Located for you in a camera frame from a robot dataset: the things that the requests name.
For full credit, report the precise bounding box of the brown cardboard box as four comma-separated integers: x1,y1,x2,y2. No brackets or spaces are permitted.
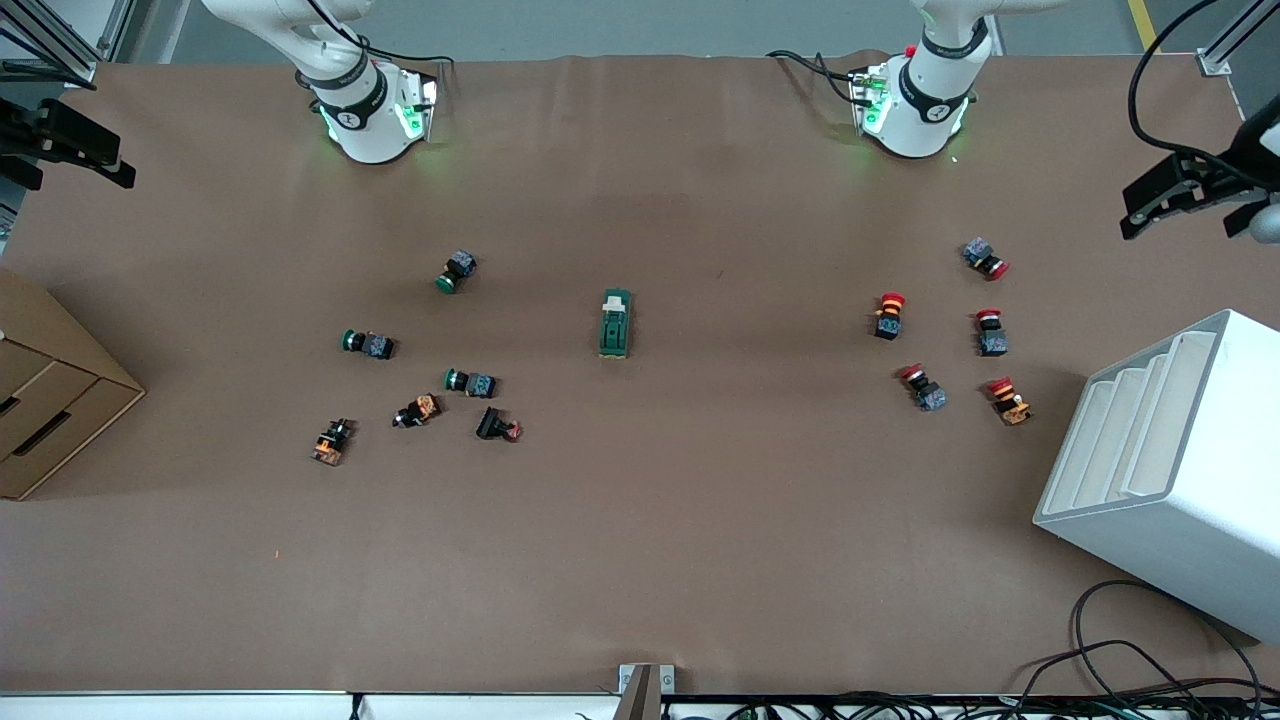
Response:
0,265,147,501

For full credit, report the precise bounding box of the red mushroom button orange block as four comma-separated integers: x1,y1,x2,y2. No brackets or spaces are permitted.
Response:
986,376,1034,427

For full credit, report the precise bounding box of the white stepped rack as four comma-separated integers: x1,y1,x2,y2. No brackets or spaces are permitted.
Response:
1033,309,1280,644

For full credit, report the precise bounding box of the black button with red block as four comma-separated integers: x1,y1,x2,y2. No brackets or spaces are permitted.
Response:
475,405,524,443

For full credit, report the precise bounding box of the brown paper table cover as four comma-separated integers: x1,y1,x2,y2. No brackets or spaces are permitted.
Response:
0,50,1280,696

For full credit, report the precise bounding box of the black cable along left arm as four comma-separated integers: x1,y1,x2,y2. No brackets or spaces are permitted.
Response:
1128,0,1261,191

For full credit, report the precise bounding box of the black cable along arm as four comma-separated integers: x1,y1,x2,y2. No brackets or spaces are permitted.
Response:
1128,0,1261,191
305,0,456,69

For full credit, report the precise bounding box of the aluminium frame post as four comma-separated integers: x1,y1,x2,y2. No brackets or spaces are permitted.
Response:
0,0,136,91
1197,0,1280,76

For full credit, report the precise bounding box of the black cable along right arm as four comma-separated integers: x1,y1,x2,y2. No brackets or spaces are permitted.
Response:
305,0,456,69

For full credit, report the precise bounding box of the black plug cable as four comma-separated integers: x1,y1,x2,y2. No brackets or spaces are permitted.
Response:
768,48,866,106

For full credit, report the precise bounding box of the black looped cable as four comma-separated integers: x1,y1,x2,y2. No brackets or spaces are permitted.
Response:
1072,580,1263,701

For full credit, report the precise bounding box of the black cable bundle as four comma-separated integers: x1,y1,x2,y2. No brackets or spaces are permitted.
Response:
665,640,1280,720

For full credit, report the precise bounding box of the grey metal bracket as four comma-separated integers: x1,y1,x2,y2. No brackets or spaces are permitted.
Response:
618,663,675,720

